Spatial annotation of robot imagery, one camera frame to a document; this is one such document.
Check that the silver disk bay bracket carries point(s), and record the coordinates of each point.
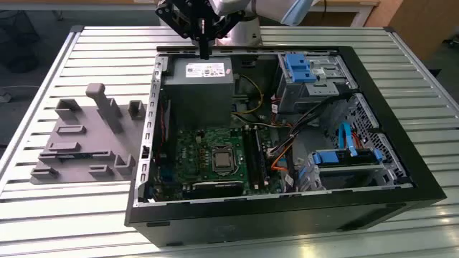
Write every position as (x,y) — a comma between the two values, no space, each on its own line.
(351,170)

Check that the black graphics card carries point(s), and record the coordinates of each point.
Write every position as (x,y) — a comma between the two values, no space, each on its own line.
(215,189)

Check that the pale grey floor object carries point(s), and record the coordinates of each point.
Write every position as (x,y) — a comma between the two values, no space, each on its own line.
(4,96)

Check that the silver CPU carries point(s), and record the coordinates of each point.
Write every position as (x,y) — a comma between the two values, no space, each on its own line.
(223,160)

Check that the wooden cabinet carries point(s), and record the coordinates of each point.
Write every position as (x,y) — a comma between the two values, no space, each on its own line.
(423,27)

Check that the wooden desk with white legs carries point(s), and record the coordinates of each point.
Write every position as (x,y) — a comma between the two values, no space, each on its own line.
(363,14)

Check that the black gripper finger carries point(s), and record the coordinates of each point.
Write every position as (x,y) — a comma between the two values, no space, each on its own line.
(180,28)
(224,27)

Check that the grey parts rack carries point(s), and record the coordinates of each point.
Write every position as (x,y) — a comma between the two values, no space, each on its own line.
(86,139)

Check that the metal drive bay cage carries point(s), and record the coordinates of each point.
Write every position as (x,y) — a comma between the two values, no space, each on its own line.
(323,88)

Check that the black open PC case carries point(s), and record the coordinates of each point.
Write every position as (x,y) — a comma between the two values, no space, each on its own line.
(251,223)

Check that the black disk in blue carrier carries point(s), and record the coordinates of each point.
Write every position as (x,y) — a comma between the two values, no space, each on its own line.
(326,158)

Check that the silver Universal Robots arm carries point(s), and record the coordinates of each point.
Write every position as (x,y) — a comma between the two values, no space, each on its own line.
(247,32)

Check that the black empty RAM slot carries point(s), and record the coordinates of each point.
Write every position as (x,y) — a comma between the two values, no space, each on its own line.
(251,158)

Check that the grey power supply unit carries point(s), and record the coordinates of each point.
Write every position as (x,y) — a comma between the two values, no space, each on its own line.
(195,102)

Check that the green motherboard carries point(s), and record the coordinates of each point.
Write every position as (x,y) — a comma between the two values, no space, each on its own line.
(190,142)

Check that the blue plastic disk carrier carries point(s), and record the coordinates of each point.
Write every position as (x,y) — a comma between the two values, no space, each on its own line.
(299,67)

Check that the blue RAM stick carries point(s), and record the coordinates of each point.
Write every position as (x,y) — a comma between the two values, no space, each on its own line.
(74,156)

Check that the black mesh wastebasket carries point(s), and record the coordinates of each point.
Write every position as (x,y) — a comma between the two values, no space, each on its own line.
(17,40)

